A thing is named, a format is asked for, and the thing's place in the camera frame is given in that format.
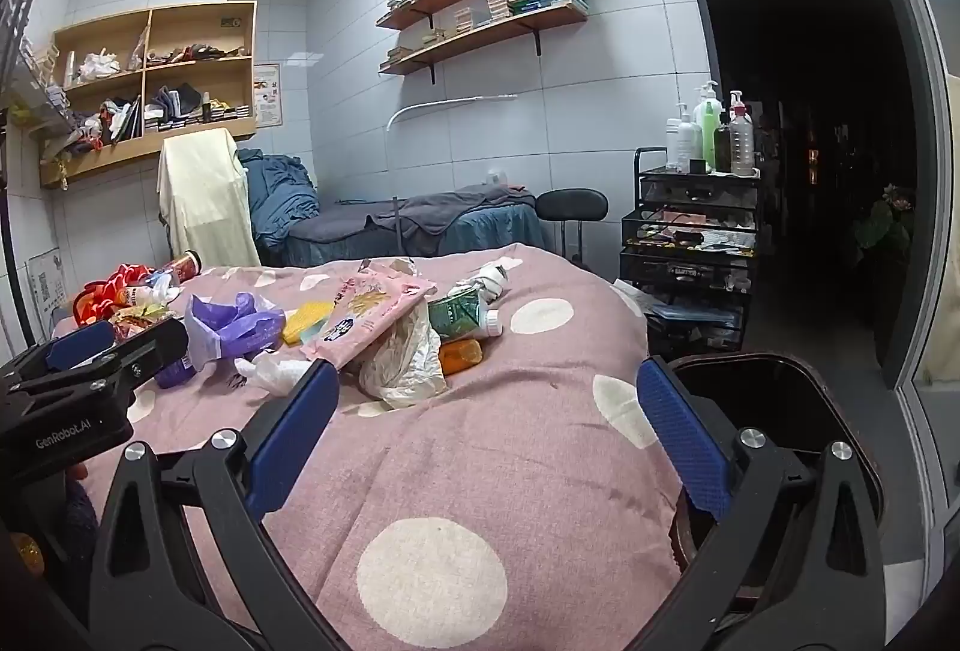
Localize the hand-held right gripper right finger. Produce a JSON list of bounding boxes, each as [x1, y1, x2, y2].
[[636, 356, 891, 651]]

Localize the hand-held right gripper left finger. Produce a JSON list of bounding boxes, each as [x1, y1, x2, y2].
[[79, 358, 342, 651]]

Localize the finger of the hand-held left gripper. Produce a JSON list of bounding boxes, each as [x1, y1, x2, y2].
[[15, 319, 190, 408], [0, 321, 119, 397]]

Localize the white tissue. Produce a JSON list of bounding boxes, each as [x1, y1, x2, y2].
[[234, 355, 316, 397]]

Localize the purple plastic bag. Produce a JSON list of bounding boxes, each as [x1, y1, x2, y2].
[[184, 292, 287, 367]]

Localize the black trash bin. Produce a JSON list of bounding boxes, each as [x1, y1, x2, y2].
[[660, 353, 886, 614]]

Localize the yellow sponge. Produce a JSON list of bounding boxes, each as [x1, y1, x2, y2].
[[281, 298, 335, 344]]

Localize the white plastic bag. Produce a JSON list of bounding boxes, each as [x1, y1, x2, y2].
[[358, 302, 451, 408]]

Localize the pink snack packet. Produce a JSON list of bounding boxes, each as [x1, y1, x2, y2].
[[300, 268, 440, 371]]

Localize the orange packet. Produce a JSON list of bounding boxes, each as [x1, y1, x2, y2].
[[437, 337, 485, 376]]

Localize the green white carton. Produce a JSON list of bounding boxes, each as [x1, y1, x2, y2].
[[427, 287, 505, 341]]

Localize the grey white wrapper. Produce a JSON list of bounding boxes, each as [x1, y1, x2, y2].
[[450, 261, 511, 307]]

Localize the colourful snack wrapper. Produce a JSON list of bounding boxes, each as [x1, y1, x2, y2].
[[112, 302, 185, 329]]

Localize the red plastic bag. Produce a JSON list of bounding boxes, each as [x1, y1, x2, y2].
[[73, 262, 162, 326]]

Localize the snack can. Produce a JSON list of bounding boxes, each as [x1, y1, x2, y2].
[[161, 250, 205, 284]]

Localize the blue paper folders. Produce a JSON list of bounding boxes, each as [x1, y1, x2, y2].
[[649, 298, 743, 329]]

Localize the cream towel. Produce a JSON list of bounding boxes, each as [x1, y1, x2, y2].
[[157, 127, 263, 269]]

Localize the pink polka dot blanket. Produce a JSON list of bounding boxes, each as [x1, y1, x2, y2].
[[52, 242, 687, 651]]

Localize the blue bedding pile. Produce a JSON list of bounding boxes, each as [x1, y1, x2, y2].
[[238, 148, 320, 247]]

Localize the black mesh trolley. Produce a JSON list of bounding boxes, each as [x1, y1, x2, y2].
[[619, 147, 766, 352]]

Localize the black stool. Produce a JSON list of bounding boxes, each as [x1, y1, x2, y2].
[[536, 188, 610, 262]]

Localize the massage bed grey cover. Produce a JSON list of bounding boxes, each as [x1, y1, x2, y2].
[[259, 184, 552, 269]]

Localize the dark bottle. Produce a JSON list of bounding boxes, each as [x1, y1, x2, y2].
[[712, 111, 734, 172]]

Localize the potted plant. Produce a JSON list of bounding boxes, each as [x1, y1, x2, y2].
[[855, 182, 916, 262]]

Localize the white pump bottle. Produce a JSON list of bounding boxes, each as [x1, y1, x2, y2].
[[666, 102, 702, 173]]

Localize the wooden cubby shelf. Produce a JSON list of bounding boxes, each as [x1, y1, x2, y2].
[[39, 0, 260, 191]]

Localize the sliding glass door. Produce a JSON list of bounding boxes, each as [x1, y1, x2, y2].
[[870, 0, 960, 412]]

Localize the white wall notice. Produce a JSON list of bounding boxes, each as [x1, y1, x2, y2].
[[26, 250, 65, 322]]

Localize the wall poster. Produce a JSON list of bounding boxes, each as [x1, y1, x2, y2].
[[253, 64, 284, 131]]

